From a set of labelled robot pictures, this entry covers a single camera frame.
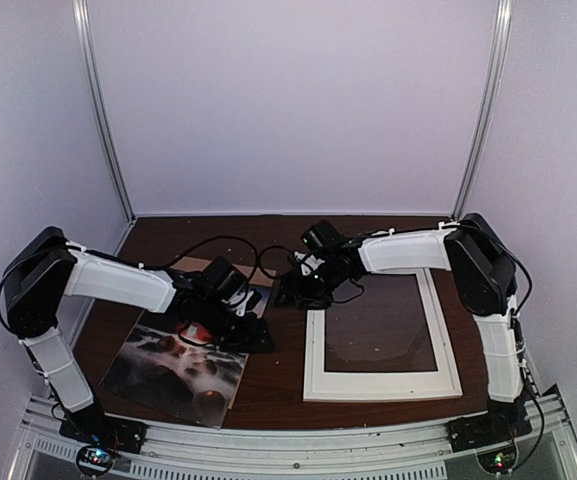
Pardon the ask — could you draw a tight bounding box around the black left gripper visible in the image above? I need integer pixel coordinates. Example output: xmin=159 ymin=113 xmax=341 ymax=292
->
xmin=198 ymin=296 xmax=276 ymax=354

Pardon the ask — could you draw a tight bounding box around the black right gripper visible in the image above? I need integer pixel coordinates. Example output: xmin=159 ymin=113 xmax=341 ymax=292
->
xmin=276 ymin=260 xmax=351 ymax=309

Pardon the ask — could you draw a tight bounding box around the white photo mat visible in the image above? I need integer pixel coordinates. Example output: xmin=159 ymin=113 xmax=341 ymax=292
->
xmin=305 ymin=272 xmax=455 ymax=394

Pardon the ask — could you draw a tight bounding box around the clear acrylic sheet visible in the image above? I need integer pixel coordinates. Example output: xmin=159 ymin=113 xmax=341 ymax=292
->
xmin=324 ymin=274 xmax=438 ymax=373

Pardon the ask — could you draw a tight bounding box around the landscape photo print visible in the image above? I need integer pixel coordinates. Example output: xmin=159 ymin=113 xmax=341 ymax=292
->
xmin=100 ymin=311 xmax=249 ymax=428

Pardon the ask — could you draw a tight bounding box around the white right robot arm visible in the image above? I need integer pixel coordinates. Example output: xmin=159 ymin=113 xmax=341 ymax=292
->
xmin=275 ymin=213 xmax=525 ymax=442

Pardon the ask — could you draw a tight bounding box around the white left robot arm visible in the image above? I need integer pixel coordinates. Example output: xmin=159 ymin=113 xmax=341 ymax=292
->
xmin=0 ymin=226 xmax=274 ymax=444

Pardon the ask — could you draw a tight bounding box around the brown cardboard backing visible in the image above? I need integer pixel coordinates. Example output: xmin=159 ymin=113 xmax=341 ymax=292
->
xmin=172 ymin=257 xmax=274 ymax=410

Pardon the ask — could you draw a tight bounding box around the black right camera cable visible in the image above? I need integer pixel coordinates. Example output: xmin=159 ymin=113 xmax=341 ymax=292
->
xmin=259 ymin=244 xmax=369 ymax=306

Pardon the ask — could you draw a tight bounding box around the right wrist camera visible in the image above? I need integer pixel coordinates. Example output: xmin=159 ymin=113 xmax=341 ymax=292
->
xmin=300 ymin=220 xmax=343 ymax=251

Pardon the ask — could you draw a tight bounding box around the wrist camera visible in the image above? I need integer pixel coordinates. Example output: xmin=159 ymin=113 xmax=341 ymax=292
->
xmin=195 ymin=257 xmax=262 ymax=316
xmin=300 ymin=220 xmax=343 ymax=251

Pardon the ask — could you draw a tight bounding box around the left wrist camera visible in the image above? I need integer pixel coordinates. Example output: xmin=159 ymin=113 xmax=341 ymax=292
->
xmin=195 ymin=257 xmax=262 ymax=316

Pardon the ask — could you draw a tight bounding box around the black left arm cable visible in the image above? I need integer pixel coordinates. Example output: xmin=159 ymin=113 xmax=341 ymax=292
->
xmin=0 ymin=235 xmax=262 ymax=341

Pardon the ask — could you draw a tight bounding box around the white picture frame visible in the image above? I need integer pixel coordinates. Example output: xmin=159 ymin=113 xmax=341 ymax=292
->
xmin=301 ymin=269 xmax=462 ymax=403

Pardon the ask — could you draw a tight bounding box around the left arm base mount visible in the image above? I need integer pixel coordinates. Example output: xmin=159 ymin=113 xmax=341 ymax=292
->
xmin=54 ymin=394 xmax=148 ymax=479

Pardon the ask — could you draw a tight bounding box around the aluminium front rail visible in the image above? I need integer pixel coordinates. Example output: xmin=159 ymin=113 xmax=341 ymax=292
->
xmin=3 ymin=393 xmax=577 ymax=479

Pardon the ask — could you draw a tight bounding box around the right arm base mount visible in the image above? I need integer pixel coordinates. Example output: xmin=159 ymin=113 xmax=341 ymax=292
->
xmin=447 ymin=398 xmax=532 ymax=476

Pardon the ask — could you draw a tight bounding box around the right aluminium corner post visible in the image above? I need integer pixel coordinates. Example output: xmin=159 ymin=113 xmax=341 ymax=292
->
xmin=450 ymin=0 xmax=514 ymax=219

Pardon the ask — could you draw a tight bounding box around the aluminium corner post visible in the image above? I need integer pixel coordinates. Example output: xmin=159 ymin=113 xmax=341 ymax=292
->
xmin=450 ymin=0 xmax=514 ymax=219
xmin=72 ymin=0 xmax=136 ymax=223

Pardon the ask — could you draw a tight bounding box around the left aluminium corner post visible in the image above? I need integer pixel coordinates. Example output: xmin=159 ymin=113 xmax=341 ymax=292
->
xmin=72 ymin=0 xmax=136 ymax=223

